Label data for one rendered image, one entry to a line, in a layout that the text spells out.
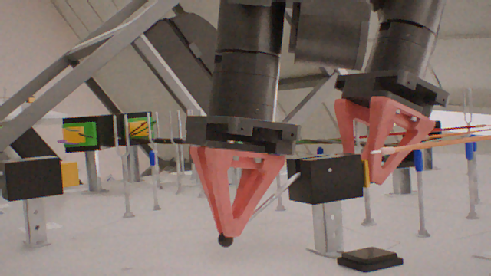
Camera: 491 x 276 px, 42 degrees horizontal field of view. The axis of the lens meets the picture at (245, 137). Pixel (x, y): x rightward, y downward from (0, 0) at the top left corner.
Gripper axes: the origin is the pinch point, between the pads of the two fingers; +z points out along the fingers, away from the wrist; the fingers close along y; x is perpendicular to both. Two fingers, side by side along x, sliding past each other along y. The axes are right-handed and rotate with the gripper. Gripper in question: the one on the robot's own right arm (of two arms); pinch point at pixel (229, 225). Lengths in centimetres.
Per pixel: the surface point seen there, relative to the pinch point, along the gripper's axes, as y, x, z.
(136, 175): 77, -15, 2
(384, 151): -12.9, -5.4, -7.6
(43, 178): 25.4, 11.8, -0.8
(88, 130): 64, -1, -6
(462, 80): 227, -249, -56
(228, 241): -0.7, 0.3, 1.2
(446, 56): 228, -236, -68
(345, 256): -4.9, -8.8, 1.5
